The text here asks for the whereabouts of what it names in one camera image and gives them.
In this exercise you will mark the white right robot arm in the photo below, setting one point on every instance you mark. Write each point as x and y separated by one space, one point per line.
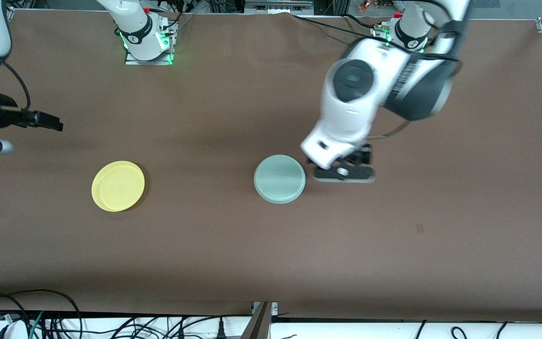
134 28

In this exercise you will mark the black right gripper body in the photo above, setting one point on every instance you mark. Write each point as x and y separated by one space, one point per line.
2 116

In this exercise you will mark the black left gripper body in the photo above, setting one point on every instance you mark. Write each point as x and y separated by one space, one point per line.
364 154

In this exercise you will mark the aluminium profile post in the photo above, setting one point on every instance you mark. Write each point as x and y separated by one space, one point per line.
260 322

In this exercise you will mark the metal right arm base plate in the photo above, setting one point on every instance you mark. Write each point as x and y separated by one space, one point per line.
167 59

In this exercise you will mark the brown table cover cloth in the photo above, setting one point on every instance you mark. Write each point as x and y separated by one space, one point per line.
252 245

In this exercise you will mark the yellow plastic plate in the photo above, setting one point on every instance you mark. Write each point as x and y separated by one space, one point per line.
118 186

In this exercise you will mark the pale green plastic plate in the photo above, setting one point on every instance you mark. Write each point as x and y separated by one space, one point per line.
279 179

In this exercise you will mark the grey socket strip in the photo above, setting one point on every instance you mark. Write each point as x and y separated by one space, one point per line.
278 7

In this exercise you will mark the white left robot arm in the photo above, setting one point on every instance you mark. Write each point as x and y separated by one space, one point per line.
346 117

